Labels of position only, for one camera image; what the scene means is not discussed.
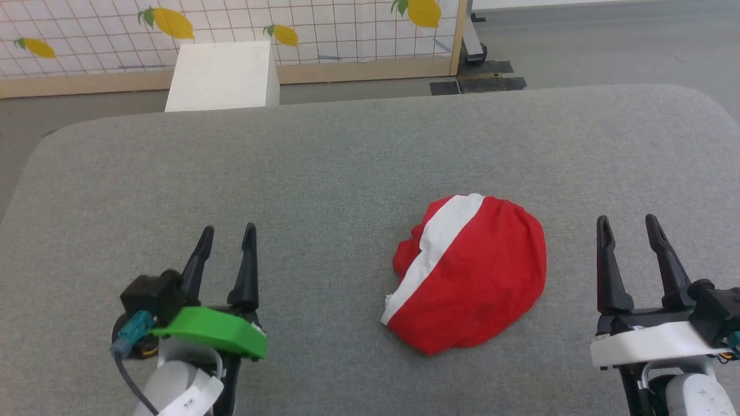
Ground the grey fabric sofa cushion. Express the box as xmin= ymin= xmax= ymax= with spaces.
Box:
xmin=0 ymin=84 xmax=740 ymax=416

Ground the white rectangular box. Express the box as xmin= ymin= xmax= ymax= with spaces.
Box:
xmin=164 ymin=40 xmax=282 ymax=113

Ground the red and white garment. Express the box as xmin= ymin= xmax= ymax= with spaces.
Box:
xmin=380 ymin=193 xmax=548 ymax=356

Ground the left black cable teal plug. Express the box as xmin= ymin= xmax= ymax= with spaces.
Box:
xmin=110 ymin=310 xmax=160 ymax=416

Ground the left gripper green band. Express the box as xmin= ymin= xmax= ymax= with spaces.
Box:
xmin=147 ymin=222 xmax=269 ymax=416

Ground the grey metal stand with wheel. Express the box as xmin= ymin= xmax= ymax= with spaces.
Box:
xmin=460 ymin=0 xmax=490 ymax=66

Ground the lemon print partition wooden frame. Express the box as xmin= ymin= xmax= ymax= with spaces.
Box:
xmin=0 ymin=0 xmax=468 ymax=99

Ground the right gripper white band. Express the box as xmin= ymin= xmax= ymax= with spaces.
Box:
xmin=589 ymin=214 xmax=730 ymax=416

